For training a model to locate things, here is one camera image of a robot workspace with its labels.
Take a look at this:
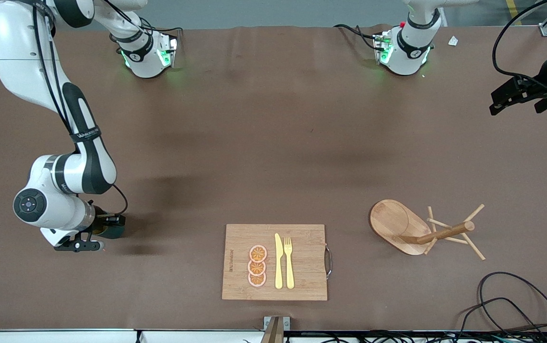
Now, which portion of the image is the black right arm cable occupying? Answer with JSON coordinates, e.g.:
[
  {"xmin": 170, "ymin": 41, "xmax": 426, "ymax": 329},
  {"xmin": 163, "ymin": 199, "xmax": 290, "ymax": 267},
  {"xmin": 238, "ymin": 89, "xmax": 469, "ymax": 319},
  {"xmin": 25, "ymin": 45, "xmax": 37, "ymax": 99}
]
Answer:
[{"xmin": 30, "ymin": 0, "xmax": 129, "ymax": 217}]

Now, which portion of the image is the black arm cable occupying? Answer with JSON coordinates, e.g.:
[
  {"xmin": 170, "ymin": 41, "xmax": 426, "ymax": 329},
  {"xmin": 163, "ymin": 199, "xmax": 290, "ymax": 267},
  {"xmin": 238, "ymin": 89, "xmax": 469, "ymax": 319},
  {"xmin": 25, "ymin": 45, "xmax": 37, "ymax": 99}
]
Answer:
[
  {"xmin": 493, "ymin": 0, "xmax": 547, "ymax": 79},
  {"xmin": 30, "ymin": 0, "xmax": 129, "ymax": 217}
]

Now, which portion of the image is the long black cable loop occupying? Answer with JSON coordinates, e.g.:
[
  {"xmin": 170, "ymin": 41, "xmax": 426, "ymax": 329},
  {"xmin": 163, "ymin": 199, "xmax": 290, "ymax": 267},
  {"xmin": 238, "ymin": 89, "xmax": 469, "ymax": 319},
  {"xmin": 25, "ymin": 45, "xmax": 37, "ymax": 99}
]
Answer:
[
  {"xmin": 455, "ymin": 297, "xmax": 547, "ymax": 343},
  {"xmin": 477, "ymin": 272, "xmax": 547, "ymax": 343}
]

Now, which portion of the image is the metal bracket with post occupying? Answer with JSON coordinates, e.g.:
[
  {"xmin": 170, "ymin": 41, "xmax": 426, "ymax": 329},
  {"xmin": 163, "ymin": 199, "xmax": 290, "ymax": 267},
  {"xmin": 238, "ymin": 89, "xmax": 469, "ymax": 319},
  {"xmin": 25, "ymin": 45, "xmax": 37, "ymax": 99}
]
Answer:
[{"xmin": 261, "ymin": 316, "xmax": 290, "ymax": 343}]

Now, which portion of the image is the yellow plastic knife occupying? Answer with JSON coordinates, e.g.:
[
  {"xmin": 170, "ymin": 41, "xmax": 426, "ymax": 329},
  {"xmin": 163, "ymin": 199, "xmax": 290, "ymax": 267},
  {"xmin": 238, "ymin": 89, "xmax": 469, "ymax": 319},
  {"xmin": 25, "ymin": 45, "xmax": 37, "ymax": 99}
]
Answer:
[{"xmin": 274, "ymin": 233, "xmax": 284, "ymax": 290}]

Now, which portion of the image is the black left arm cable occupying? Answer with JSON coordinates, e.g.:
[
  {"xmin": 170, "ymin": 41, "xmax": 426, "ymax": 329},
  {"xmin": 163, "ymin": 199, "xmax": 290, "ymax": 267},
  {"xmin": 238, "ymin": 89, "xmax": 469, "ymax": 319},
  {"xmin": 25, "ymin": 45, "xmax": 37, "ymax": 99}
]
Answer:
[{"xmin": 493, "ymin": 0, "xmax": 547, "ymax": 79}]

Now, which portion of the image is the black cable bundle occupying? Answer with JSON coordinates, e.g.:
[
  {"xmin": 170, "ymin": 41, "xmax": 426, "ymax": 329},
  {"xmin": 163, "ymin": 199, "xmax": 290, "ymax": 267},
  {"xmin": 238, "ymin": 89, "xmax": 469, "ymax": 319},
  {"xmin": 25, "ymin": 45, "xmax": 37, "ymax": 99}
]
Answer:
[{"xmin": 283, "ymin": 330, "xmax": 547, "ymax": 343}]

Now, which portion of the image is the black right base cable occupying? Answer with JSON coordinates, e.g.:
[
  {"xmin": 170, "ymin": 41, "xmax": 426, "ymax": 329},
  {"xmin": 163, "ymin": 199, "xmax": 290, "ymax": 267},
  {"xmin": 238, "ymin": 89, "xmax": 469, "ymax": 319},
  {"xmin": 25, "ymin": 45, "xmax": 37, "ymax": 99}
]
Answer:
[{"xmin": 138, "ymin": 17, "xmax": 182, "ymax": 36}]

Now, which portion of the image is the yellow plastic fork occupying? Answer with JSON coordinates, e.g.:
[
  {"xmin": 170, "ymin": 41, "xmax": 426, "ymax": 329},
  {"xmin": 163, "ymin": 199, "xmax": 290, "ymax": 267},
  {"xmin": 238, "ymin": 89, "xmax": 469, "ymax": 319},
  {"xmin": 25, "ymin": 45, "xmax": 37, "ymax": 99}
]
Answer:
[{"xmin": 284, "ymin": 237, "xmax": 295, "ymax": 290}]

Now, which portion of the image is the black base cable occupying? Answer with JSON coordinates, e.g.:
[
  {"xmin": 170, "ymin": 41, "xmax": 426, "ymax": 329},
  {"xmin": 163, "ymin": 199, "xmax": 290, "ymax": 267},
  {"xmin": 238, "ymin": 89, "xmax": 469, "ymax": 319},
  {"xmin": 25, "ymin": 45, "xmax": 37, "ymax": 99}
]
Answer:
[
  {"xmin": 138, "ymin": 17, "xmax": 182, "ymax": 36},
  {"xmin": 334, "ymin": 24, "xmax": 384, "ymax": 50}
]

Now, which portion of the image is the wooden cup rack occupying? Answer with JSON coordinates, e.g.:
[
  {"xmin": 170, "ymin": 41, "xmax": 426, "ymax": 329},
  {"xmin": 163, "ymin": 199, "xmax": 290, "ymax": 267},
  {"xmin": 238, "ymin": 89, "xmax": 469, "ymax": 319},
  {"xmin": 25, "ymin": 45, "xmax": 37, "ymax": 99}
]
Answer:
[{"xmin": 369, "ymin": 199, "xmax": 486, "ymax": 262}]

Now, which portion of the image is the white table edge rail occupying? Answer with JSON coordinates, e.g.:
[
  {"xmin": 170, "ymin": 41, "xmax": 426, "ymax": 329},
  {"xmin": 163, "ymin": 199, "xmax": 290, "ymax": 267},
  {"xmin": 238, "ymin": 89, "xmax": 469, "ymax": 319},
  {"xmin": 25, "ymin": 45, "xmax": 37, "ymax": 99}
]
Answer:
[{"xmin": 0, "ymin": 329, "xmax": 264, "ymax": 343}]

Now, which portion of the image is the dark green cup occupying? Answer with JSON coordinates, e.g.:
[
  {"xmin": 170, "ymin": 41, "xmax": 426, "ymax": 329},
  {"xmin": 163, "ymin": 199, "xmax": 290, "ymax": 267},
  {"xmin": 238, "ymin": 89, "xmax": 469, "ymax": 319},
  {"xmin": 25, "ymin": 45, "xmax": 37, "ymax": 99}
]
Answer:
[{"xmin": 93, "ymin": 220, "xmax": 125, "ymax": 239}]

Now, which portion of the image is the wooden cutting board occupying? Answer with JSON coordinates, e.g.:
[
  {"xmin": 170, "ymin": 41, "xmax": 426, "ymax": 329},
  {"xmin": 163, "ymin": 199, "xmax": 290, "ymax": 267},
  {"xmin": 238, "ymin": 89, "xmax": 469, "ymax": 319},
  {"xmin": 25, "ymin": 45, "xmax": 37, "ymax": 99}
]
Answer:
[{"xmin": 222, "ymin": 224, "xmax": 333, "ymax": 302}]

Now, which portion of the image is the black left base cable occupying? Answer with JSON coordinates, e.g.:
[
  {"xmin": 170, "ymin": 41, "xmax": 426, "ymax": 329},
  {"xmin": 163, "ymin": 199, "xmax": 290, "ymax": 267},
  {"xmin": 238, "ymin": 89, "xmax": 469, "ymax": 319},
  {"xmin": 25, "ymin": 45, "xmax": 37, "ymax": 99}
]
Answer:
[{"xmin": 334, "ymin": 24, "xmax": 384, "ymax": 50}]

